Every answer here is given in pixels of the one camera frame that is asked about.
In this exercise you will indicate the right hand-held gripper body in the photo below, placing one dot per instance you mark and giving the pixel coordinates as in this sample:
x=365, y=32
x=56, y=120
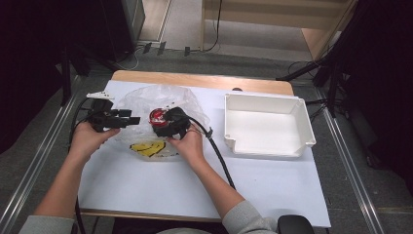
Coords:
x=180, y=125

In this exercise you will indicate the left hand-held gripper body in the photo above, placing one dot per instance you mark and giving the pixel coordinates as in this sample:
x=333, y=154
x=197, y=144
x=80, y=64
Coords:
x=102, y=118

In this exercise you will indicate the red round tin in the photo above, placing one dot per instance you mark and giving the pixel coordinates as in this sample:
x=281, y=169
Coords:
x=157, y=117

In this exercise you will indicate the translucent smiley plastic bag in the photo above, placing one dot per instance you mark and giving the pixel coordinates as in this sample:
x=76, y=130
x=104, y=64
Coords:
x=142, y=100

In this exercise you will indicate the person's right hand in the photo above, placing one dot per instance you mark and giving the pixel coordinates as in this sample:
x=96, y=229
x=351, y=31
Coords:
x=191, y=146

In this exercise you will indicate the person's left hand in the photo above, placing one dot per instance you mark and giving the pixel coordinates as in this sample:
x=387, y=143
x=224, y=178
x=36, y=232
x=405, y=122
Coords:
x=86, y=139

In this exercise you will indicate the wooden table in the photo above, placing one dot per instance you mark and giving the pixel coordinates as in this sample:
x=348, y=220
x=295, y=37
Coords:
x=201, y=79

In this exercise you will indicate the black upright stand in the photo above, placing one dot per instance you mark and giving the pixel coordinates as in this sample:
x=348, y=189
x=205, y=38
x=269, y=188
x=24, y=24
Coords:
x=66, y=78

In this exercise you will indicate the small dark round knob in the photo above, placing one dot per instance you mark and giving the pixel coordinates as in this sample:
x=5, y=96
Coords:
x=237, y=89

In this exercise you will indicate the white plastic bin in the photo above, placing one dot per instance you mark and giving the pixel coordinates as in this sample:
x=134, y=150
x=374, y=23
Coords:
x=266, y=126

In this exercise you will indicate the black cabinet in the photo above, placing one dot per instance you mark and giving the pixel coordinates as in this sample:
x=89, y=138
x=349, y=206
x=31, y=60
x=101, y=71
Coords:
x=97, y=26

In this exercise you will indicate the person's grey clothing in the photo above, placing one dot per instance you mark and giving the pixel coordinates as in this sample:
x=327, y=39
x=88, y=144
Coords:
x=181, y=231

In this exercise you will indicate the white table cover sheet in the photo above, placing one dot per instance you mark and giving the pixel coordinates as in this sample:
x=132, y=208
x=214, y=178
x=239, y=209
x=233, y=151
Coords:
x=276, y=182

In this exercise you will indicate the light wooden furniture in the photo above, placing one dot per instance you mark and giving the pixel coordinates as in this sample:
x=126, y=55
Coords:
x=276, y=16

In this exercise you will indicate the black chair armrest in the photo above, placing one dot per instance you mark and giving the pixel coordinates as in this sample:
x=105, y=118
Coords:
x=297, y=225

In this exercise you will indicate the black tripod stand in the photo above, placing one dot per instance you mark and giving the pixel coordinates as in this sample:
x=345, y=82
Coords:
x=328, y=65

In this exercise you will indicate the dark curtain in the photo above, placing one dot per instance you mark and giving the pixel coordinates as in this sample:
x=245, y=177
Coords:
x=386, y=81

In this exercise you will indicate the metal floor rail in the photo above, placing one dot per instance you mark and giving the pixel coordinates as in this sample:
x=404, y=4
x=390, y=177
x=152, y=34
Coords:
x=35, y=162
x=354, y=162

